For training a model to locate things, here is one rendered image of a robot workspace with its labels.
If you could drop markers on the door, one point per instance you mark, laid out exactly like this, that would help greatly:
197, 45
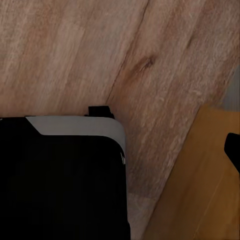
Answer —
201, 200

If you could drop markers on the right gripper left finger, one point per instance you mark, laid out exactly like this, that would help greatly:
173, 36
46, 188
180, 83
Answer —
12, 150

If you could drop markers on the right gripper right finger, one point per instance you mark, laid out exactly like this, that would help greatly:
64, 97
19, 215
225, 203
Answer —
232, 149

